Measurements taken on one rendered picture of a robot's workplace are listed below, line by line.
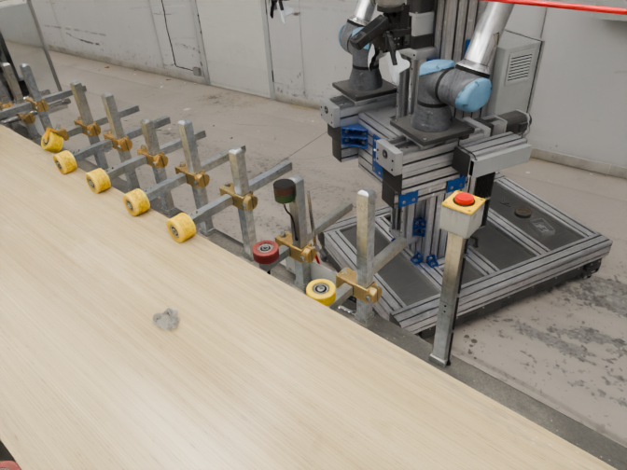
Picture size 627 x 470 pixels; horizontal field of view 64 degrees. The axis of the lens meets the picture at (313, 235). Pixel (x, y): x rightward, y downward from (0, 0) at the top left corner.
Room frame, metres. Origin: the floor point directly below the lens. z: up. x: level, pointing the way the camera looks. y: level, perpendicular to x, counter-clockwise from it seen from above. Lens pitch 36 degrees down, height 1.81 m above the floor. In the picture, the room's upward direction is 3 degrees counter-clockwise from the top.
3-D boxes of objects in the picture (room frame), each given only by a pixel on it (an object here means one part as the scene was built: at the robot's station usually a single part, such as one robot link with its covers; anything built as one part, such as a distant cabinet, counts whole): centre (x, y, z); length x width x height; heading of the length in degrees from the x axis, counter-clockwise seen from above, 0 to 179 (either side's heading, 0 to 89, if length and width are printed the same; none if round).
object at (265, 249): (1.21, 0.15, 0.85); 0.08 x 0.08 x 0.11
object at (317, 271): (1.26, 0.00, 0.75); 0.26 x 0.01 x 0.10; 47
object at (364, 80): (2.19, -0.27, 1.09); 0.15 x 0.15 x 0.10
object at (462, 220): (0.91, -0.33, 1.18); 0.07 x 0.07 x 0.08; 47
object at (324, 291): (1.01, -0.01, 0.85); 0.08 x 0.08 x 0.11
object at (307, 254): (1.27, 0.06, 0.85); 0.14 x 0.06 x 0.05; 47
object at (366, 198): (1.09, -0.14, 0.92); 0.04 x 0.04 x 0.48; 47
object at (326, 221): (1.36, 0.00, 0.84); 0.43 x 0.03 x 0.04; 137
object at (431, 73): (1.72, -0.47, 1.21); 0.13 x 0.12 x 0.14; 30
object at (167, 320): (0.93, 0.39, 0.91); 0.09 x 0.07 x 0.02; 23
